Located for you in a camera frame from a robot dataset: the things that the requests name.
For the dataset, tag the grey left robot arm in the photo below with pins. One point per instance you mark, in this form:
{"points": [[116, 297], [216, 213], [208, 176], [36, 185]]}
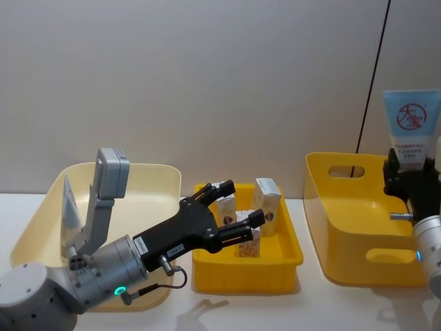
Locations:
{"points": [[103, 269]]}

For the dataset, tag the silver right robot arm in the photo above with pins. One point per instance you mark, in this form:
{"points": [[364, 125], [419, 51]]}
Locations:
{"points": [[429, 238]]}

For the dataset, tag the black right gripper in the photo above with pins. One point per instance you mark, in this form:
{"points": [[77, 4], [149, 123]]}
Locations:
{"points": [[420, 189]]}

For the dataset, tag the pale blue white tube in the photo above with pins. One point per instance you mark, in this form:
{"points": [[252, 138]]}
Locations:
{"points": [[410, 117]]}

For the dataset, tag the small patterned carton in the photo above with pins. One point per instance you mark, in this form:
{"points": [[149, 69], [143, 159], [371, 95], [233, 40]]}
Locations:
{"points": [[227, 213], [248, 247], [268, 203]]}

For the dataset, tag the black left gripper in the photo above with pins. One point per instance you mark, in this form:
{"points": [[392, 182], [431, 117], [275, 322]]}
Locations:
{"points": [[186, 227]]}

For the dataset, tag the cream plastic bin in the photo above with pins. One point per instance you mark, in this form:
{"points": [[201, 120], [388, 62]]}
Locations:
{"points": [[151, 186]]}

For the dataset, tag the shallow yellow plastic tray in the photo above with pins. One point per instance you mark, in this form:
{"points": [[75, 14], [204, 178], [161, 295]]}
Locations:
{"points": [[248, 276]]}

